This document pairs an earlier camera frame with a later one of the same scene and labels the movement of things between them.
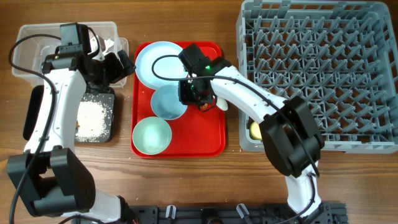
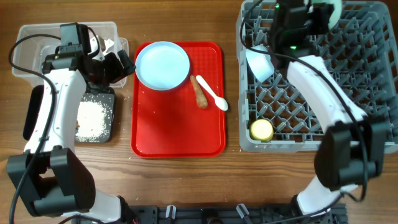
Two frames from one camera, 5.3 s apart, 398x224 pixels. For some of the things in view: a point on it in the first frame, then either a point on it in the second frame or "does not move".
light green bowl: (152, 135) → (337, 10)
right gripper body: (189, 94) → (316, 23)
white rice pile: (91, 119) does not move
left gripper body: (109, 71) does not move
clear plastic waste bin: (31, 53) does not move
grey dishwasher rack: (339, 58) does not move
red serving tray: (194, 134) does not move
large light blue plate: (168, 67) does not move
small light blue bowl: (166, 104) → (260, 63)
